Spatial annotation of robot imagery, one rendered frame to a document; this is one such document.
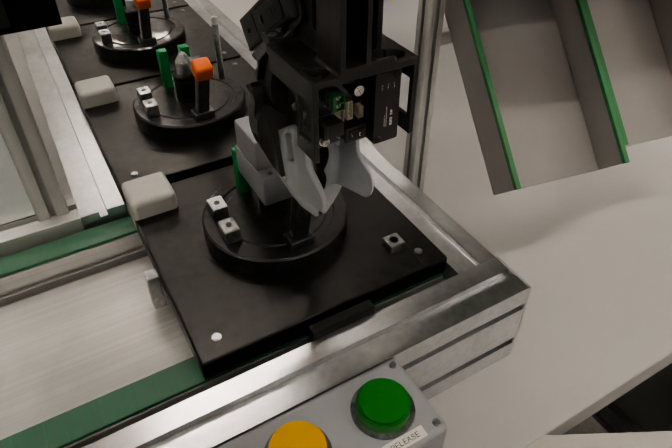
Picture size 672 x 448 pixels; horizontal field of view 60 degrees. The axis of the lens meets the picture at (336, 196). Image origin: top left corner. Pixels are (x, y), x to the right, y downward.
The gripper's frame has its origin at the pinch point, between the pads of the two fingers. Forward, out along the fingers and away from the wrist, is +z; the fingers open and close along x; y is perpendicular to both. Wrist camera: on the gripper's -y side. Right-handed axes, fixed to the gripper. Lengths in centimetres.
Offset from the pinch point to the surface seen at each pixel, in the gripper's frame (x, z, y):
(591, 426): 77, 107, -3
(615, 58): 41.9, 0.5, -5.5
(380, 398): -1.6, 9.4, 12.8
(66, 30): -10, 8, -66
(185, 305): -11.1, 9.6, -2.9
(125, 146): -9.5, 9.5, -30.0
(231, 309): -7.9, 9.6, -0.6
